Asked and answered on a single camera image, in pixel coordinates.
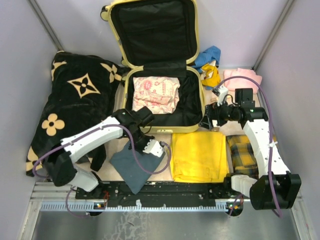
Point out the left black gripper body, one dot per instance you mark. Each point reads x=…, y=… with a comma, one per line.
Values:
x=140, y=140

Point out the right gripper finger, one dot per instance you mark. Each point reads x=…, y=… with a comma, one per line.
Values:
x=209, y=111
x=206, y=124

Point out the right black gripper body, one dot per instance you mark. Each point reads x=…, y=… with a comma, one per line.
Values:
x=224, y=113

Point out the dark blue shirt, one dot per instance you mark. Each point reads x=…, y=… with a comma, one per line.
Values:
x=126, y=165

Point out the yellow pants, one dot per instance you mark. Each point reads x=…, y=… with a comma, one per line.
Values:
x=199, y=157

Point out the white pink printed garment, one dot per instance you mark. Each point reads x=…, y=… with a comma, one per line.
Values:
x=160, y=94

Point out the yellow black plaid shirt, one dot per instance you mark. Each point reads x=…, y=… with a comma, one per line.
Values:
x=242, y=156

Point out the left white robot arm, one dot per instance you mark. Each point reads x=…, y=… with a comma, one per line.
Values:
x=60, y=162

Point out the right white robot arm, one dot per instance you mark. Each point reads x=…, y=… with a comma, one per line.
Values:
x=276, y=187

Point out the yellow patterned cloth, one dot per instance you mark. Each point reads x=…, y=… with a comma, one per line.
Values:
x=210, y=76

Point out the blue crumpled cloth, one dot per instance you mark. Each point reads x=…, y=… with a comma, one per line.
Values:
x=211, y=54

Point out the black floral fleece blanket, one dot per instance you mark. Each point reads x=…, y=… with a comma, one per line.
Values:
x=83, y=92

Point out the yellow open suitcase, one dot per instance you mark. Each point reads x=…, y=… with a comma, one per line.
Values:
x=160, y=38

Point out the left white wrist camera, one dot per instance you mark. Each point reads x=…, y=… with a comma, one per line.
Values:
x=154, y=147

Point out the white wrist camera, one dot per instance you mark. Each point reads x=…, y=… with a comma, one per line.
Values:
x=221, y=92
x=154, y=147

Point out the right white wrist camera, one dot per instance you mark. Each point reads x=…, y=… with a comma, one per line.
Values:
x=221, y=92

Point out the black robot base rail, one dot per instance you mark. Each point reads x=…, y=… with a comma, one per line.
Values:
x=159, y=193

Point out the white cable duct strip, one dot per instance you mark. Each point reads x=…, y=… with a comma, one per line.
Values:
x=90, y=206

